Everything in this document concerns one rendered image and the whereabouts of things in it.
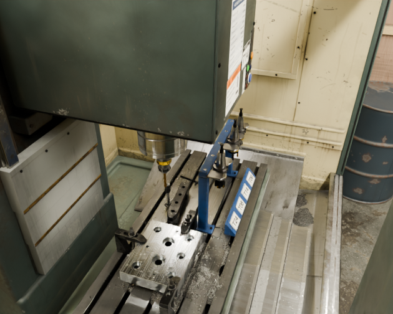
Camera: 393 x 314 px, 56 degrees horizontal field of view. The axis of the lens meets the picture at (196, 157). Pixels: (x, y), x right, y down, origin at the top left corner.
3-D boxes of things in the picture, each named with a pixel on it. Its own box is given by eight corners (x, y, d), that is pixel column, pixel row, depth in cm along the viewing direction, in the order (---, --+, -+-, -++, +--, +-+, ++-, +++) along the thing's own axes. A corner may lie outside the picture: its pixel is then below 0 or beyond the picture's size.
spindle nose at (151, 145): (143, 133, 129) (141, 101, 122) (189, 135, 128) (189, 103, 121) (133, 159, 115) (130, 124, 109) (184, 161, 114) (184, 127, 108)
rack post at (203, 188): (214, 227, 169) (217, 174, 153) (211, 235, 165) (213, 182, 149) (194, 221, 172) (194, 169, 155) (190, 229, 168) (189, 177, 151)
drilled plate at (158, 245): (202, 240, 157) (203, 232, 154) (177, 297, 134) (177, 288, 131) (152, 227, 163) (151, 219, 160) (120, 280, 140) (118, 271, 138)
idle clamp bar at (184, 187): (190, 192, 190) (190, 182, 186) (175, 228, 168) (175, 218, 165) (181, 190, 190) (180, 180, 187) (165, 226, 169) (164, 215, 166)
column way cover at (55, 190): (108, 202, 183) (92, 108, 154) (46, 278, 145) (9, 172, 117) (99, 200, 184) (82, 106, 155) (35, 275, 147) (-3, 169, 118)
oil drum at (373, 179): (398, 175, 353) (431, 89, 303) (391, 214, 309) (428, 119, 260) (332, 157, 377) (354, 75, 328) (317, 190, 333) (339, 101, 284)
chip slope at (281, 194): (297, 191, 235) (304, 157, 220) (281, 278, 180) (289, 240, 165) (166, 164, 259) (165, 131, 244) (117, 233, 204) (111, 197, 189)
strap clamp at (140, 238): (148, 253, 156) (146, 228, 148) (145, 260, 153) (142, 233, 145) (120, 246, 160) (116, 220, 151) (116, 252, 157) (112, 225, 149)
